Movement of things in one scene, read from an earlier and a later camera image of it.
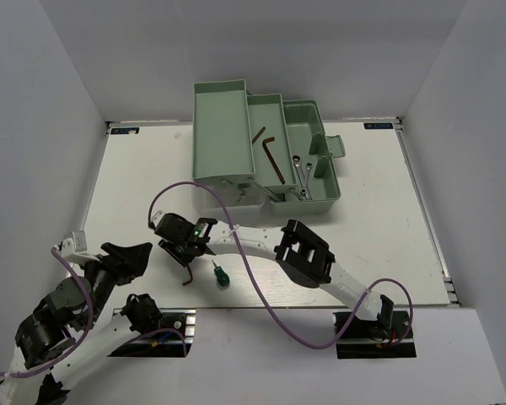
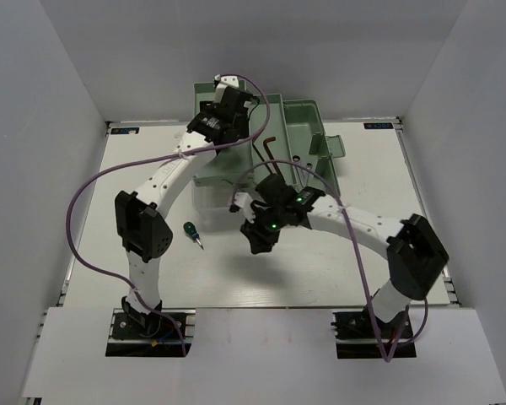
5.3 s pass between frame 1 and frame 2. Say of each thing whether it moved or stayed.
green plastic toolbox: stayed
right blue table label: stayed
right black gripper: moved
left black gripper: moved
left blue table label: stayed
